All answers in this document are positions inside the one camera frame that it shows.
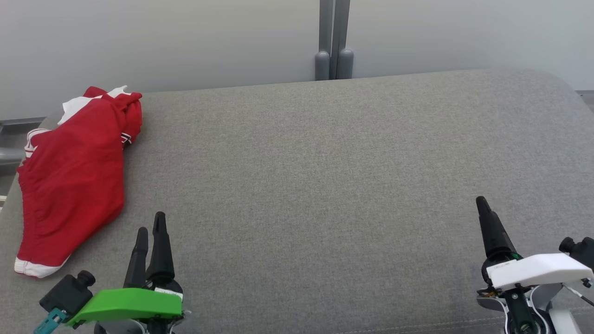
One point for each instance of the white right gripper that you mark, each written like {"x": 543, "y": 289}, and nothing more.
{"x": 538, "y": 271}

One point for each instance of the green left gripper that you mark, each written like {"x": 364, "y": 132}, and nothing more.
{"x": 130, "y": 304}

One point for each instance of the red shorts with white stripe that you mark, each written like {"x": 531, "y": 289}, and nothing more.
{"x": 74, "y": 185}

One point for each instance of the grey fabric sofa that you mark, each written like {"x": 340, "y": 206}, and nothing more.
{"x": 301, "y": 185}

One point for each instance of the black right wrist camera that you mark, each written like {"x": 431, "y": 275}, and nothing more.
{"x": 580, "y": 253}

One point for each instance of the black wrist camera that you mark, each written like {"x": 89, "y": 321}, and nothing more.
{"x": 67, "y": 294}
{"x": 580, "y": 253}

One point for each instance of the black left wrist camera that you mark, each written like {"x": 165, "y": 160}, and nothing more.
{"x": 67, "y": 294}

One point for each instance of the grey partition post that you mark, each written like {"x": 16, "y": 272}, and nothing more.
{"x": 326, "y": 28}

